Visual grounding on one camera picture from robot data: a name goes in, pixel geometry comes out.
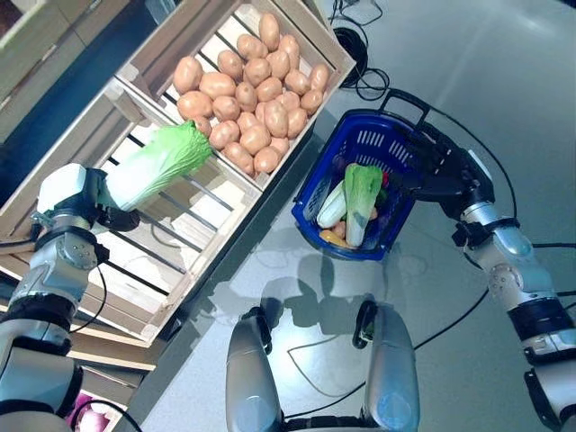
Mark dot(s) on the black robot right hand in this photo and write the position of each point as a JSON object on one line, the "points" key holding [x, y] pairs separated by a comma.
{"points": [[454, 175]]}

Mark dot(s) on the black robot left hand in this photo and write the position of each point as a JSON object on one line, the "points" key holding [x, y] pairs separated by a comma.
{"points": [[67, 189]]}

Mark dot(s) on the green white napa cabbage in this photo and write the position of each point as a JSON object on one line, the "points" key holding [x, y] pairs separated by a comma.
{"points": [[360, 198], [157, 162], [330, 207]]}

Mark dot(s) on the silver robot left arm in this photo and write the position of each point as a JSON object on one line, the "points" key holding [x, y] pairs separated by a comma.
{"points": [[58, 270]]}

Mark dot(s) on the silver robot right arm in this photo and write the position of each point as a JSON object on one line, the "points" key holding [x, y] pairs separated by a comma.
{"points": [[508, 252]]}

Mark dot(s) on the blue plastic shopping basket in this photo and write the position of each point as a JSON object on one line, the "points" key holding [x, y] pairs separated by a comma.
{"points": [[315, 189]]}

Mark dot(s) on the red bell pepper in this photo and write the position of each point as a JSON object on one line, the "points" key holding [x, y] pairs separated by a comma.
{"points": [[385, 179]]}

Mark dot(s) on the green bell pepper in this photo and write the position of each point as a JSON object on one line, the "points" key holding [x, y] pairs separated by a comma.
{"points": [[382, 196]]}

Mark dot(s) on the purple eggplant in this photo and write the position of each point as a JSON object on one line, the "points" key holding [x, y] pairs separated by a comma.
{"points": [[382, 220]]}

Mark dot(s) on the vegetable display shelf stand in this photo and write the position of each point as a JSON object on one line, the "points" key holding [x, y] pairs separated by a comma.
{"points": [[54, 103]]}

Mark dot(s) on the brown potato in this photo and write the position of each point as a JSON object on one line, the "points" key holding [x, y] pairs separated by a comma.
{"points": [[279, 63], [320, 76], [187, 74], [238, 157], [267, 159], [269, 24], [226, 108], [257, 71], [194, 104], [288, 47], [230, 63], [217, 85], [255, 138], [224, 134], [339, 228], [297, 122], [311, 100], [298, 82], [251, 45], [276, 118], [269, 89], [246, 96]]}

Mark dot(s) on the yellow bell pepper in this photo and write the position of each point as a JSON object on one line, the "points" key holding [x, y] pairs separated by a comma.
{"points": [[332, 237]]}

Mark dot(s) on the wide slatted wooden crate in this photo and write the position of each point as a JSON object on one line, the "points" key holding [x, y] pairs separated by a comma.
{"points": [[211, 256]]}

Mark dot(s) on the wooden potato crate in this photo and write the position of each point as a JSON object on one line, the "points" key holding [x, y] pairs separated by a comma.
{"points": [[335, 54]]}

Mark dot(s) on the purple white radish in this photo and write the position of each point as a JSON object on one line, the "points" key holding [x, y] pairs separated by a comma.
{"points": [[90, 405]]}

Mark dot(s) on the silver robot left leg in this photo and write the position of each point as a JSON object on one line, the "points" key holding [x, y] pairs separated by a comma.
{"points": [[252, 373]]}

